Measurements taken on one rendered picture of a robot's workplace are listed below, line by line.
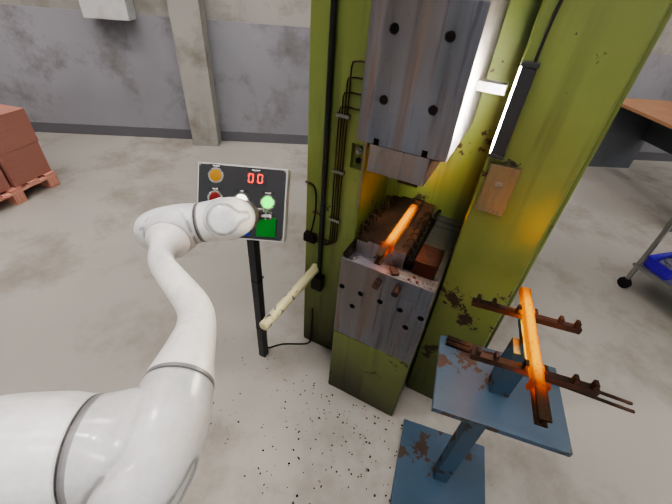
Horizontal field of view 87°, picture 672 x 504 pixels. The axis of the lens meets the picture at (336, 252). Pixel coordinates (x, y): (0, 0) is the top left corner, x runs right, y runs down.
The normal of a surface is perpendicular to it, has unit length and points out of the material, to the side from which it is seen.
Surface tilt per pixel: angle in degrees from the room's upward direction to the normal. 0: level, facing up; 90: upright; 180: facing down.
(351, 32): 90
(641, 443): 0
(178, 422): 33
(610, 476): 0
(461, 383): 0
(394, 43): 90
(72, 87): 90
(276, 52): 90
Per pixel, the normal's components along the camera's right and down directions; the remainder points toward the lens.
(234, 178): 0.00, 0.14
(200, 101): 0.06, 0.62
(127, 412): 0.19, -0.84
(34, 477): 0.26, -0.11
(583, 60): -0.46, 0.53
